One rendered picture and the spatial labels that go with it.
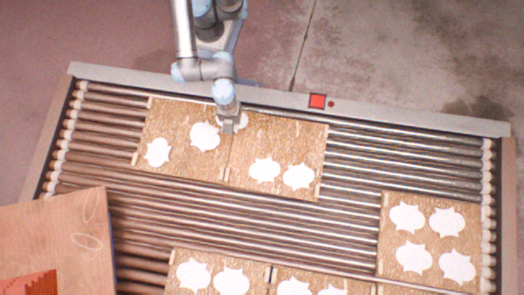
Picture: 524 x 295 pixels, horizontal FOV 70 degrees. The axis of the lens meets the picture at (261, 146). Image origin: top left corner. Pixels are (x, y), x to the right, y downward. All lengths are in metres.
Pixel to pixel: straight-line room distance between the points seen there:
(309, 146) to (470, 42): 1.93
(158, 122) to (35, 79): 1.72
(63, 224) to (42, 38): 2.06
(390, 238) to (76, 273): 1.25
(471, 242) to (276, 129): 0.93
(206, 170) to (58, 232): 0.63
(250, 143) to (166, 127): 0.39
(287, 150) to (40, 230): 1.06
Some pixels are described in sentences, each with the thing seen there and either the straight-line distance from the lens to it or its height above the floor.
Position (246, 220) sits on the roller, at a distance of 1.62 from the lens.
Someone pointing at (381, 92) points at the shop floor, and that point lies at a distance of 2.87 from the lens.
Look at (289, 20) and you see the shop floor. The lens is 3.06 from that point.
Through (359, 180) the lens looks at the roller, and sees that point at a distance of 1.68.
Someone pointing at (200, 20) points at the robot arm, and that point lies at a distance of 1.80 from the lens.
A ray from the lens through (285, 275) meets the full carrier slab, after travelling 1.60.
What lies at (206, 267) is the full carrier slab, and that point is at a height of 0.94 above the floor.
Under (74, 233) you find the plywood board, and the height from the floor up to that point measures 1.04.
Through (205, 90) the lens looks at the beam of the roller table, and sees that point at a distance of 1.80.
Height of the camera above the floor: 2.53
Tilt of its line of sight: 74 degrees down
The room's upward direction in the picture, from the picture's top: 7 degrees counter-clockwise
